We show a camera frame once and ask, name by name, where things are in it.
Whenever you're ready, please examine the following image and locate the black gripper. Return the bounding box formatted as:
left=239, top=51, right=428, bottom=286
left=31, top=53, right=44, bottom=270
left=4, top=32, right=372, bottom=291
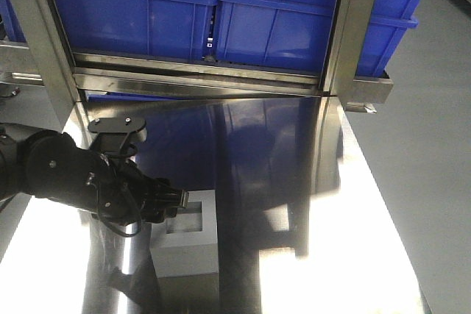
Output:
left=88, top=162, right=189, bottom=225

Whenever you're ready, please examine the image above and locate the gray hollow cube base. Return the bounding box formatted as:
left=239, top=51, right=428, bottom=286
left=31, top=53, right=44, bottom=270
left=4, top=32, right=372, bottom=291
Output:
left=150, top=190, right=219, bottom=278

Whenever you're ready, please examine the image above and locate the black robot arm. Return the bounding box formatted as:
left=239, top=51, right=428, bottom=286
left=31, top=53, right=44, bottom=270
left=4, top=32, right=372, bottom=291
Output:
left=1, top=118, right=188, bottom=226

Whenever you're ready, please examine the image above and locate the blue bin with red items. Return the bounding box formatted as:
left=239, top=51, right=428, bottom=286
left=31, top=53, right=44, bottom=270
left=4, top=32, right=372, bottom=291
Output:
left=54, top=0, right=217, bottom=60

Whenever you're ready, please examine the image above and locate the blue bin upper middle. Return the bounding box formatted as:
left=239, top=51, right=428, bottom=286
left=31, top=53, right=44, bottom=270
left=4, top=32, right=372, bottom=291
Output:
left=215, top=0, right=420, bottom=76

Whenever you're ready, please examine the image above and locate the blue bin far left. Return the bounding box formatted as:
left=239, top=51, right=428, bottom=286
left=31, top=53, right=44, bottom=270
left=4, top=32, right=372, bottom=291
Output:
left=1, top=0, right=26, bottom=43

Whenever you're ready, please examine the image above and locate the black oval camera mount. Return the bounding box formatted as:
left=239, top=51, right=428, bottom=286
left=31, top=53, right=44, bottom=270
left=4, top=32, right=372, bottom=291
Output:
left=88, top=117, right=147, bottom=142

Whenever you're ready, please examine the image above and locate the stainless steel shelf frame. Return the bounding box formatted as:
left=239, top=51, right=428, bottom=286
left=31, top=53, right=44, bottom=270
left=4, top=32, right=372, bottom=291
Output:
left=1, top=0, right=392, bottom=121

